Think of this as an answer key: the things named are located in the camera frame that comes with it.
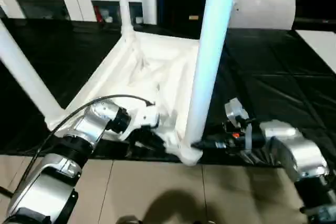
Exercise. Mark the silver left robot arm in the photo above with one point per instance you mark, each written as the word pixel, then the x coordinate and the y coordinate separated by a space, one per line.
pixel 52 182

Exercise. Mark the white side table board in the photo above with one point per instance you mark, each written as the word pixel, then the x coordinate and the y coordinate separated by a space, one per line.
pixel 320 45

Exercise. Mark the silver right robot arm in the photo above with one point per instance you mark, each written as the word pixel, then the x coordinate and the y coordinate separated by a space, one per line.
pixel 302 150

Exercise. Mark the black flat monitor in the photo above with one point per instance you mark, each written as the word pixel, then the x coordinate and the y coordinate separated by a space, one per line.
pixel 315 20

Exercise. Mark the black stand leg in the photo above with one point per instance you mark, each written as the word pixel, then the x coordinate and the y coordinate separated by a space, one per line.
pixel 5 191

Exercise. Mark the small yellow label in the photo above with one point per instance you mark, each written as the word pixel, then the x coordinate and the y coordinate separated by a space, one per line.
pixel 193 17

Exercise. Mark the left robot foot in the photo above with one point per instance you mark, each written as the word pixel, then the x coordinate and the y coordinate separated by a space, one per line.
pixel 130 220

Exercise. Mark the white plastic chair shell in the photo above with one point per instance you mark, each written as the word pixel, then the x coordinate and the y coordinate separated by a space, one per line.
pixel 262 11

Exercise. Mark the red packet in cabinet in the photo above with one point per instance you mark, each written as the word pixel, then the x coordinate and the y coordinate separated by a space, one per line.
pixel 98 15

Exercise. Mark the small white jar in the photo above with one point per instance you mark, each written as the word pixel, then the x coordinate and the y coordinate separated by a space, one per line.
pixel 139 20
pixel 107 18

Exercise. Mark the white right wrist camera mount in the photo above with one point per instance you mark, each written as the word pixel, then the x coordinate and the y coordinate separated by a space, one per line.
pixel 235 110

